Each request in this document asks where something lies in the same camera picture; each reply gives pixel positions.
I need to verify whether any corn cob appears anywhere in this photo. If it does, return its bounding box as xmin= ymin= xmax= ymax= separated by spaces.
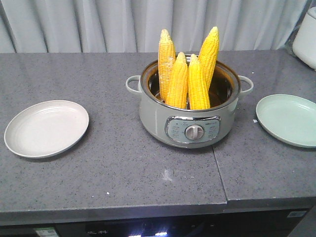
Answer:
xmin=165 ymin=52 xmax=188 ymax=109
xmin=158 ymin=29 xmax=176 ymax=101
xmin=188 ymin=54 xmax=210 ymax=110
xmin=198 ymin=26 xmax=220 ymax=91

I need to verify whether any cream white plate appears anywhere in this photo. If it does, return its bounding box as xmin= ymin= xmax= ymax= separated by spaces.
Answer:
xmin=4 ymin=100 xmax=89 ymax=158

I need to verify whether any light green plate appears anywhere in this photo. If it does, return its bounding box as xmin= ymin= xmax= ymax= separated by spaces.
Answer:
xmin=255 ymin=94 xmax=316 ymax=148

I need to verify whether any pale green electric pot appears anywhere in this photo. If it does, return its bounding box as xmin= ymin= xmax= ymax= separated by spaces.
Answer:
xmin=125 ymin=61 xmax=254 ymax=149

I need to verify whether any black drawer sterilizer cabinet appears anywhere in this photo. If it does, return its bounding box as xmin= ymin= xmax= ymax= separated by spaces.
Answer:
xmin=55 ymin=208 xmax=309 ymax=237

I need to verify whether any grey curtain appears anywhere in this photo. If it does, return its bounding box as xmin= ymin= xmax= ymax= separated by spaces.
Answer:
xmin=0 ymin=0 xmax=315 ymax=53

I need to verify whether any green energy label sticker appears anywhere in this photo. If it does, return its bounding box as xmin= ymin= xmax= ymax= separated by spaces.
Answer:
xmin=34 ymin=228 xmax=59 ymax=237

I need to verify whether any white rice cooker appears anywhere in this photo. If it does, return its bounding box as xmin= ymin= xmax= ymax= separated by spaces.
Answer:
xmin=292 ymin=6 xmax=316 ymax=70

